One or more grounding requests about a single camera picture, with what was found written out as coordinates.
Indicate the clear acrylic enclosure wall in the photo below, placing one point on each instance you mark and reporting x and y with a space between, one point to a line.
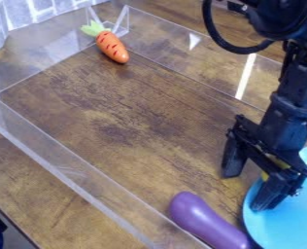
104 139

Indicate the yellow toy lemon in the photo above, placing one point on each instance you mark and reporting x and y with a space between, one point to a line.
279 163

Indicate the blue round plate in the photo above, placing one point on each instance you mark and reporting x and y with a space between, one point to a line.
278 228

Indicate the orange toy carrot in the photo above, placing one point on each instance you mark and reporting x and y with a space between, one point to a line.
108 41

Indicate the white grid curtain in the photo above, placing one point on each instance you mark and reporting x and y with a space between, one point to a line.
20 13

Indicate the purple toy eggplant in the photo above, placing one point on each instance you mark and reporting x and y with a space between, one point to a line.
193 214

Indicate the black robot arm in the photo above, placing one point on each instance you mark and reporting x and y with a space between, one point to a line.
281 21

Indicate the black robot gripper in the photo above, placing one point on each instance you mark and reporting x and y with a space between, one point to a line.
279 136

